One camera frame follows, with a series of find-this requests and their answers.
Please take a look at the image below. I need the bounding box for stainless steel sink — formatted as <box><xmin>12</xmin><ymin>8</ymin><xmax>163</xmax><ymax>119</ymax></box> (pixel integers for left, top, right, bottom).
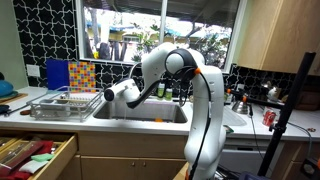
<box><xmin>92</xmin><ymin>99</ymin><xmax>189</xmax><ymax>124</ymax></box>

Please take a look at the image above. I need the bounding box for wooden sink base cabinet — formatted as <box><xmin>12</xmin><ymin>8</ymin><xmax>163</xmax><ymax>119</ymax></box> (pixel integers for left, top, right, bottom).
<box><xmin>56</xmin><ymin>131</ymin><xmax>191</xmax><ymax>180</ymax></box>

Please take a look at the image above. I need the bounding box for green soap bottle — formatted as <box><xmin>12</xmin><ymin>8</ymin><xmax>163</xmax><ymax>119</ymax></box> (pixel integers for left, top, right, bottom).
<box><xmin>156</xmin><ymin>83</ymin><xmax>167</xmax><ymax>100</ymax></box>

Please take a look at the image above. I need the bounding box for stainless steel faucet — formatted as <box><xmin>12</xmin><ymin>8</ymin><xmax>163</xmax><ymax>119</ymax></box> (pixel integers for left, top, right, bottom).
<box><xmin>128</xmin><ymin>61</ymin><xmax>144</xmax><ymax>81</ymax></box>

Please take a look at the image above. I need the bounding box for kitchen window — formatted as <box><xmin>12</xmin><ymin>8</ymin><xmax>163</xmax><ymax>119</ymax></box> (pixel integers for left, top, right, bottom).
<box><xmin>74</xmin><ymin>0</ymin><xmax>248</xmax><ymax>73</ymax></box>

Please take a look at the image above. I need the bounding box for colourful checkered board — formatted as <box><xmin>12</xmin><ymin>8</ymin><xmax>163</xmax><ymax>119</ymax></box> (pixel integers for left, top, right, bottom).
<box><xmin>68</xmin><ymin>61</ymin><xmax>97</xmax><ymax>94</ymax></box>

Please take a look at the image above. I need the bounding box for white oval plate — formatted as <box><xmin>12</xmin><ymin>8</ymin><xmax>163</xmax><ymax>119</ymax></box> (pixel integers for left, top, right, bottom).
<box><xmin>222</xmin><ymin>106</ymin><xmax>248</xmax><ymax>127</ymax></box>

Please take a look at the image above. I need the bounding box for steel kettle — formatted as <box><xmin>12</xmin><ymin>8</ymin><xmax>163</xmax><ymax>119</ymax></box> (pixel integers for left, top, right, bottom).
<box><xmin>231</xmin><ymin>99</ymin><xmax>249</xmax><ymax>115</ymax></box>

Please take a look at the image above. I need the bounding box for cardboard box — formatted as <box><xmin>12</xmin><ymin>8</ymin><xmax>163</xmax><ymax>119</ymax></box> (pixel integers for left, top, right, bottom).
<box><xmin>173</xmin><ymin>162</ymin><xmax>190</xmax><ymax>180</ymax></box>

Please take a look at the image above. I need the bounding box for black bar with orange rings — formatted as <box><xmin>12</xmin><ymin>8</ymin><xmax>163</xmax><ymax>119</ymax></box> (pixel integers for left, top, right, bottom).
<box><xmin>226</xmin><ymin>88</ymin><xmax>284</xmax><ymax>110</ymax></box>

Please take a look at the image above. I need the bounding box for blue cutting board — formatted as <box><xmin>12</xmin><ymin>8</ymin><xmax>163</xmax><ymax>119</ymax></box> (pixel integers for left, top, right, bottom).
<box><xmin>45</xmin><ymin>58</ymin><xmax>70</xmax><ymax>91</ymax></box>

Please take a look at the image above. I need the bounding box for white dishwasher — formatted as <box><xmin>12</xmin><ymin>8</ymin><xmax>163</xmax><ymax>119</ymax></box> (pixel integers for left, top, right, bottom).
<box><xmin>218</xmin><ymin>138</ymin><xmax>294</xmax><ymax>176</ymax></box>

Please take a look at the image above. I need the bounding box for red soda can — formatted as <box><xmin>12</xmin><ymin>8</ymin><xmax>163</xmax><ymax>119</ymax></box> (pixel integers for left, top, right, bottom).
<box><xmin>262</xmin><ymin>108</ymin><xmax>278</xmax><ymax>127</ymax></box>

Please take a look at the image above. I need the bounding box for ceramic figurine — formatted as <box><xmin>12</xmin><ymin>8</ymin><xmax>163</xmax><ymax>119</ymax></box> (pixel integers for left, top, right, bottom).
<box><xmin>266</xmin><ymin>81</ymin><xmax>281</xmax><ymax>103</ymax></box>

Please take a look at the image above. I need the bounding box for open wooden drawer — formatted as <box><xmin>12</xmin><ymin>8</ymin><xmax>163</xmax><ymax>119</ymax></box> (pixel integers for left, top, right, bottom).
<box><xmin>0</xmin><ymin>131</ymin><xmax>78</xmax><ymax>180</ymax></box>

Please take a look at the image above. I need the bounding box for black tripod pole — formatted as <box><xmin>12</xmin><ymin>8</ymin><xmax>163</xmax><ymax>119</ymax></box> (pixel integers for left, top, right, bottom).
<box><xmin>257</xmin><ymin>51</ymin><xmax>317</xmax><ymax>178</ymax></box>

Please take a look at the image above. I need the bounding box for red cloth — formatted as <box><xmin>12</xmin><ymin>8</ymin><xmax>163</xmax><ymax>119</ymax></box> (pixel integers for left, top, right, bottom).
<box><xmin>0</xmin><ymin>139</ymin><xmax>54</xmax><ymax>180</ymax></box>

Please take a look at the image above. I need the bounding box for green sponge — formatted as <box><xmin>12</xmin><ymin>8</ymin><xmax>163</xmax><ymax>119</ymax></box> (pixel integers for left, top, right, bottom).
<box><xmin>30</xmin><ymin>153</ymin><xmax>55</xmax><ymax>163</ymax></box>

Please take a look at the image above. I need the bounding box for long dark utensil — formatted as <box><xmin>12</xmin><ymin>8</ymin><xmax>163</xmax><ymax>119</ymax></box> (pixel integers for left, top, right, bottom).
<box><xmin>3</xmin><ymin>103</ymin><xmax>31</xmax><ymax>117</ymax></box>

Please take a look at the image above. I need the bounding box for wooden cutting board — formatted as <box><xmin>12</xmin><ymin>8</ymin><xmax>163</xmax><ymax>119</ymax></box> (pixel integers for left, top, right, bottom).
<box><xmin>0</xmin><ymin>93</ymin><xmax>29</xmax><ymax>105</ymax></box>

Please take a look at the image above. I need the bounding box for white cloth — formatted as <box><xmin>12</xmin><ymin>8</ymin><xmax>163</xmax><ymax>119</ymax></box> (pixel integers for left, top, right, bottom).
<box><xmin>18</xmin><ymin>159</ymin><xmax>49</xmax><ymax>174</ymax></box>

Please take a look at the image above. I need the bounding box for dark brown wooden box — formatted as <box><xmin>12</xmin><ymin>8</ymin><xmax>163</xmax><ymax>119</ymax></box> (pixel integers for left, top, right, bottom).
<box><xmin>295</xmin><ymin>89</ymin><xmax>320</xmax><ymax>112</ymax></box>

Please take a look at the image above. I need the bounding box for teal pot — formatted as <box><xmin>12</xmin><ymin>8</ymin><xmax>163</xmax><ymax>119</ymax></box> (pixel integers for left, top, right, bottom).
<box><xmin>0</xmin><ymin>79</ymin><xmax>15</xmax><ymax>98</ymax></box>

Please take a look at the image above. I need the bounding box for black pan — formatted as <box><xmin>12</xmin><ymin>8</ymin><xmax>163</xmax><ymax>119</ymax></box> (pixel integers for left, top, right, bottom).
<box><xmin>0</xmin><ymin>104</ymin><xmax>11</xmax><ymax>115</ymax></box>

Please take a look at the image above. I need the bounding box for black device with orange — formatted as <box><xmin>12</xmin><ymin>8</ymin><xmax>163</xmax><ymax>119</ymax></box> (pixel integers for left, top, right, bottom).
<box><xmin>301</xmin><ymin>158</ymin><xmax>320</xmax><ymax>180</ymax></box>

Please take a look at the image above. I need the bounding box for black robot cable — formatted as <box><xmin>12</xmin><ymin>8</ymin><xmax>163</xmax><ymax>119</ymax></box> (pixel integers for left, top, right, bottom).
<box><xmin>179</xmin><ymin>66</ymin><xmax>214</xmax><ymax>180</ymax></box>

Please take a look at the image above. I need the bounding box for metal wire dish rack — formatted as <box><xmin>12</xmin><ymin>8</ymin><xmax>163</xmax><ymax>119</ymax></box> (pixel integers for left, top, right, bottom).
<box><xmin>28</xmin><ymin>85</ymin><xmax>104</xmax><ymax>123</ymax></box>

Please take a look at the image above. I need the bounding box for thin black cable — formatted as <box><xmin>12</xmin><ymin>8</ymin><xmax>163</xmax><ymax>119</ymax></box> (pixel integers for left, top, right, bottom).
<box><xmin>248</xmin><ymin>104</ymin><xmax>266</xmax><ymax>161</ymax></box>

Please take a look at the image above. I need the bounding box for white wall outlet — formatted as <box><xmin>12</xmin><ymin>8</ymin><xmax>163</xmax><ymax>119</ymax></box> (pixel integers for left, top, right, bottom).
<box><xmin>26</xmin><ymin>64</ymin><xmax>41</xmax><ymax>78</ymax></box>

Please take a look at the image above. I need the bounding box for wooden wall cabinet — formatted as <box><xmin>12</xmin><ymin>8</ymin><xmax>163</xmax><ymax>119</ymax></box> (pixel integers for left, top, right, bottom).
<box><xmin>237</xmin><ymin>0</ymin><xmax>320</xmax><ymax>76</ymax></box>

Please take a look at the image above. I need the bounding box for grey cable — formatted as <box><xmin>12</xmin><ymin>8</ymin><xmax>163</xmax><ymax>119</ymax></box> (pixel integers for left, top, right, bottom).
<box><xmin>286</xmin><ymin>121</ymin><xmax>314</xmax><ymax>159</ymax></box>

